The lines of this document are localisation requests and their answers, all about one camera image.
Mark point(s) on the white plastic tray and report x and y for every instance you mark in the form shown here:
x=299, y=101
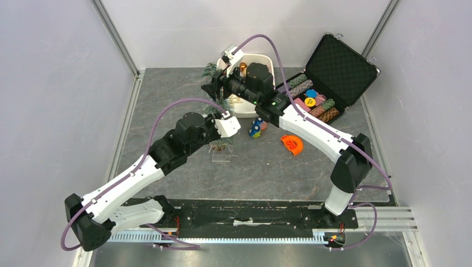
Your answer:
x=253, y=89

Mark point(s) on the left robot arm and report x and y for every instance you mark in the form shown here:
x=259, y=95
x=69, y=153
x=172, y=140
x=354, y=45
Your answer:
x=96, y=216

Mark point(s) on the clear battery box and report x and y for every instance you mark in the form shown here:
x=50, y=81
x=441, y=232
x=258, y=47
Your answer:
x=221, y=158

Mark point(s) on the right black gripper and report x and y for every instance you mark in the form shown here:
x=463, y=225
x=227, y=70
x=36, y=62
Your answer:
x=215, y=88

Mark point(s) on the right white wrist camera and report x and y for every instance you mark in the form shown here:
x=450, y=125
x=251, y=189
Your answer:
x=232, y=56

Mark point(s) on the yellow dealer chip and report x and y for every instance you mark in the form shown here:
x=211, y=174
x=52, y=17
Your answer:
x=310, y=101

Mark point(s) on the orange semicircle plastic piece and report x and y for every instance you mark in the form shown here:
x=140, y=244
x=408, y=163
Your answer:
x=293, y=144

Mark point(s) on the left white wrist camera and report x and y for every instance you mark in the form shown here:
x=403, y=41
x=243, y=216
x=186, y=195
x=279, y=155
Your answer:
x=227, y=127

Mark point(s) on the black poker chip case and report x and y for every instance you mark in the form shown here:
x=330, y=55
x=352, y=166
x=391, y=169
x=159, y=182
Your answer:
x=337, y=72

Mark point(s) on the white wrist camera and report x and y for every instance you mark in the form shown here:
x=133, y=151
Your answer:
x=227, y=127
x=232, y=56

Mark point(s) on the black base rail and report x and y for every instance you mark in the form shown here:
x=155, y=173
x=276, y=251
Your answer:
x=252, y=219

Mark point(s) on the copper shiny bauble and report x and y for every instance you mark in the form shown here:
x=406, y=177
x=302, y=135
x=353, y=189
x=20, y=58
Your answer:
x=242, y=69

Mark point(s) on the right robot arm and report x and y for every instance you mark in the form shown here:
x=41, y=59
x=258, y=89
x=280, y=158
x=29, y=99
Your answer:
x=350, y=154

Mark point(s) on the small frosted christmas tree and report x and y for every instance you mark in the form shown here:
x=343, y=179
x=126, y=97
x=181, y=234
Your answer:
x=225, y=142

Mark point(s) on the orange round toy disc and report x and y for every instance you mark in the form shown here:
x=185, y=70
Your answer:
x=263, y=125

